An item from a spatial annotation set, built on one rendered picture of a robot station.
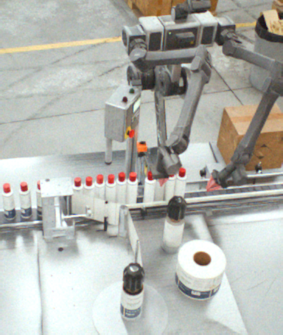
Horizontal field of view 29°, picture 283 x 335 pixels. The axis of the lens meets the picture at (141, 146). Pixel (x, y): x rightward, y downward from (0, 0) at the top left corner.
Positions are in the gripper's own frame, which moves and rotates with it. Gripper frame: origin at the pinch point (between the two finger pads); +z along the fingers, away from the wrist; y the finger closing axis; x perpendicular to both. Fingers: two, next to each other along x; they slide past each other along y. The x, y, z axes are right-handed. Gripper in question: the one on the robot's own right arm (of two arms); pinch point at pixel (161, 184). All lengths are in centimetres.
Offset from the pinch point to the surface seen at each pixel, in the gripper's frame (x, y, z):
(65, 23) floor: 371, 1, 113
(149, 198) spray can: 16.1, 0.8, 24.4
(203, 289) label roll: -39.0, 9.9, 24.2
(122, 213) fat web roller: -1.2, -16.6, 14.0
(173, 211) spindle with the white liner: -11.9, 2.9, 5.0
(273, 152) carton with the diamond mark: 36, 73, 21
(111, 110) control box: 21.5, -18.4, -26.2
